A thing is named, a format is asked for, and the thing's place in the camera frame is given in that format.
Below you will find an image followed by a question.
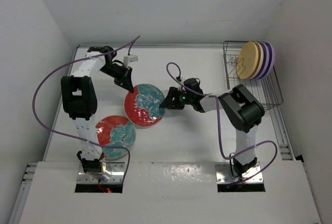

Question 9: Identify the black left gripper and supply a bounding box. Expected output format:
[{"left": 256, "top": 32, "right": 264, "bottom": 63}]
[{"left": 100, "top": 63, "right": 134, "bottom": 92}]

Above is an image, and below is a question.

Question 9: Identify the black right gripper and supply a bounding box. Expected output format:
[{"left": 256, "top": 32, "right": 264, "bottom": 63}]
[{"left": 161, "top": 87, "right": 194, "bottom": 110}]

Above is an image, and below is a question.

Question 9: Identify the red teal floral plate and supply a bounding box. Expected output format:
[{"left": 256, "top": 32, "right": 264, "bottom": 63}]
[
  {"left": 95, "top": 115, "right": 136, "bottom": 150},
  {"left": 124, "top": 83, "right": 165, "bottom": 128}
]

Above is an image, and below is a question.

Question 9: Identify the orange plate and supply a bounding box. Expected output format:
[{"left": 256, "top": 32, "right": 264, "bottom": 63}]
[{"left": 237, "top": 41, "right": 260, "bottom": 80}]

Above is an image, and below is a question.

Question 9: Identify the cream plate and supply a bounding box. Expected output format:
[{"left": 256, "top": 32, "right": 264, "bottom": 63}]
[{"left": 254, "top": 42, "right": 265, "bottom": 79}]

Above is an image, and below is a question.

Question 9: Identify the lavender plate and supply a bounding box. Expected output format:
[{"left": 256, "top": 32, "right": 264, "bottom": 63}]
[
  {"left": 265, "top": 42, "right": 275, "bottom": 77},
  {"left": 260, "top": 42, "right": 270, "bottom": 79}
]

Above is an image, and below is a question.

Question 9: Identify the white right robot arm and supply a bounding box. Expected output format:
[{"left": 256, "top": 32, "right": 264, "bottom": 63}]
[{"left": 160, "top": 78, "right": 265, "bottom": 176}]

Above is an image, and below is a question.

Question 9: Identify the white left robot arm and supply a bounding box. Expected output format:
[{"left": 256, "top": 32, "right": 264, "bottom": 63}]
[{"left": 61, "top": 46, "right": 138, "bottom": 176}]

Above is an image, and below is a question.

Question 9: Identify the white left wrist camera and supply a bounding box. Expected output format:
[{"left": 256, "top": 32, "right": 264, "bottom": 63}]
[{"left": 123, "top": 55, "right": 138, "bottom": 67}]

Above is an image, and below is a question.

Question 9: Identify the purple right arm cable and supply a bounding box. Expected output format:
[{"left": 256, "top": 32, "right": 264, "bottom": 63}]
[{"left": 165, "top": 62, "right": 278, "bottom": 186}]

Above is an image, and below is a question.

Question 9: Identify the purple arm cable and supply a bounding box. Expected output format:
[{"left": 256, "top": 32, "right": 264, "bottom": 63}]
[
  {"left": 32, "top": 35, "right": 141, "bottom": 183},
  {"left": 165, "top": 62, "right": 278, "bottom": 186}
]

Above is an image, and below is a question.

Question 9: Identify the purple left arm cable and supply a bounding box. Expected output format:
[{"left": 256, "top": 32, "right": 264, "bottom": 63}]
[{"left": 32, "top": 35, "right": 141, "bottom": 183}]

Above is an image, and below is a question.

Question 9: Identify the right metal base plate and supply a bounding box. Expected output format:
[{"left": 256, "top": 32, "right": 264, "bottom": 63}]
[{"left": 215, "top": 163, "right": 264, "bottom": 185}]

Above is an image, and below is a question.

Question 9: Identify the metal base plate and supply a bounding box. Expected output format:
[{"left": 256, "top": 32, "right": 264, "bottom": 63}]
[
  {"left": 215, "top": 163, "right": 264, "bottom": 185},
  {"left": 76, "top": 162, "right": 125, "bottom": 185}
]

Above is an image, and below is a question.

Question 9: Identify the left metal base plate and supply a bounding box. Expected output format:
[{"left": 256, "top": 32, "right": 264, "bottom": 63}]
[{"left": 76, "top": 162, "right": 125, "bottom": 185}]

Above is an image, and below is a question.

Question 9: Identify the grey wire dish rack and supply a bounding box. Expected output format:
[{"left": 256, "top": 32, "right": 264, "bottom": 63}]
[{"left": 223, "top": 40, "right": 283, "bottom": 110}]

